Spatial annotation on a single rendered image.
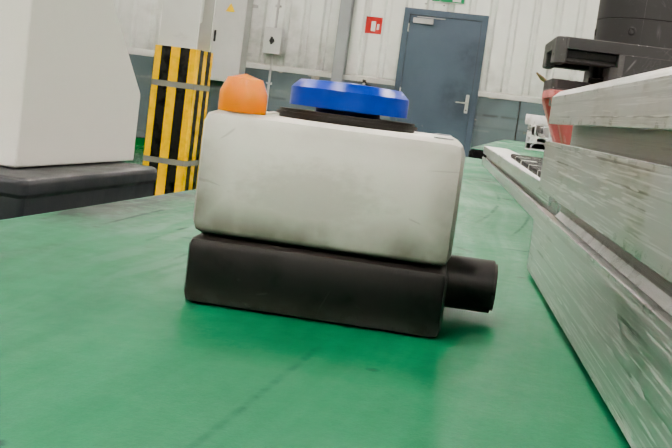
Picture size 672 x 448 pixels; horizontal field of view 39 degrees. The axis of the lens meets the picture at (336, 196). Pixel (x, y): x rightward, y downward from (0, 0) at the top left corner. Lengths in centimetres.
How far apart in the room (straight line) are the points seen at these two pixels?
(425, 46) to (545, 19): 142
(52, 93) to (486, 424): 49
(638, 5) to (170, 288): 29
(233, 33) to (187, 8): 505
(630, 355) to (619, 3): 31
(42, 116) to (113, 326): 41
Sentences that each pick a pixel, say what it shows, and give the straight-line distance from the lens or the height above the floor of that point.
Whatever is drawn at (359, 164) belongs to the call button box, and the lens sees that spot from 28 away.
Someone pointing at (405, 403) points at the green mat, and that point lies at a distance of 22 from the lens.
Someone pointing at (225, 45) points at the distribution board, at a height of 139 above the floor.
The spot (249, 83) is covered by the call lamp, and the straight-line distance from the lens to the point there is 29.
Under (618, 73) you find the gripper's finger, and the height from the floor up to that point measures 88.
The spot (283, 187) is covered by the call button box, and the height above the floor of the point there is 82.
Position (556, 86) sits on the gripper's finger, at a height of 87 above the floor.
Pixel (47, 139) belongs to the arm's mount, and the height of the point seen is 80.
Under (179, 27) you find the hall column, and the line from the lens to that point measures 680.
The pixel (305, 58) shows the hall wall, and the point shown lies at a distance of 1181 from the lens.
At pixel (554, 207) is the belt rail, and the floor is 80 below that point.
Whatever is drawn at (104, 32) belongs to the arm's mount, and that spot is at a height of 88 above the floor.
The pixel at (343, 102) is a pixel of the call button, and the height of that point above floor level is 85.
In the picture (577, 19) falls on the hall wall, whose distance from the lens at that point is 1149.
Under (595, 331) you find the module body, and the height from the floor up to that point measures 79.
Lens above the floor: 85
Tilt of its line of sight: 5 degrees down
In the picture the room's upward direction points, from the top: 7 degrees clockwise
